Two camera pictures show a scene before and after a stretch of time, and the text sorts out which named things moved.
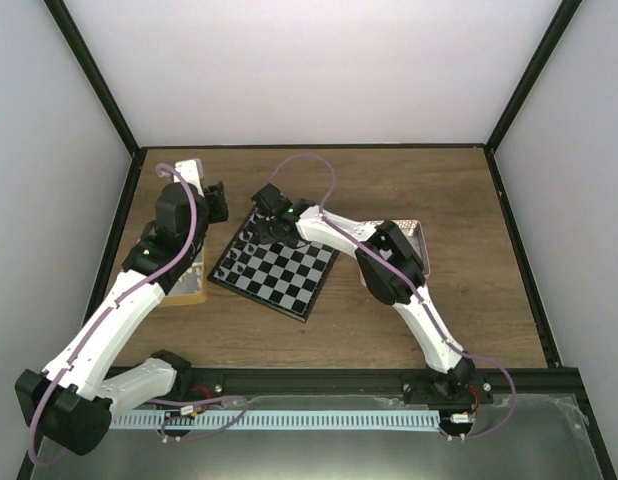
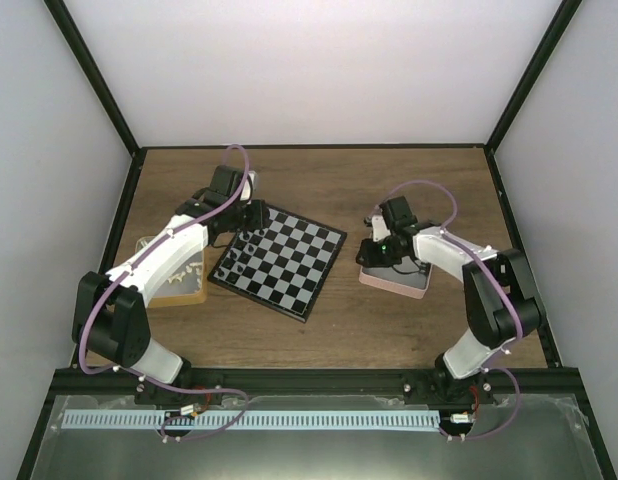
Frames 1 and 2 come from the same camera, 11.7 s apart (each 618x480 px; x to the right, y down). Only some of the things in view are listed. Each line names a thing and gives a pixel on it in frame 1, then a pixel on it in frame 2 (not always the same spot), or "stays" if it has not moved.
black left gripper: [217, 195] to [259, 220]
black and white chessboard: [284, 278] stays
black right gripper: [264, 237] to [370, 259]
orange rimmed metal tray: [191, 287] stays
